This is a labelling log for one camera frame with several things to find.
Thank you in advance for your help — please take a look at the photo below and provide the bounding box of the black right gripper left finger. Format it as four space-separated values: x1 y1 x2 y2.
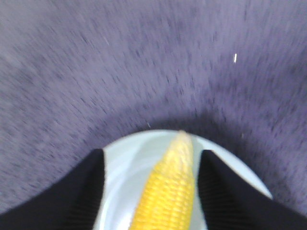
0 149 105 230

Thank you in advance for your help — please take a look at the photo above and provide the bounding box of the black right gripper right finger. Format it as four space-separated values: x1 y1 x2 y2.
198 150 307 230

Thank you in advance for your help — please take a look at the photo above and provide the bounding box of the yellow corn cob with blemish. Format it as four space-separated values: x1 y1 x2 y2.
129 130 195 230

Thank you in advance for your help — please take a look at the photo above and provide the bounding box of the light green round plate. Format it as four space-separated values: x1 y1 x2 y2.
93 129 272 230

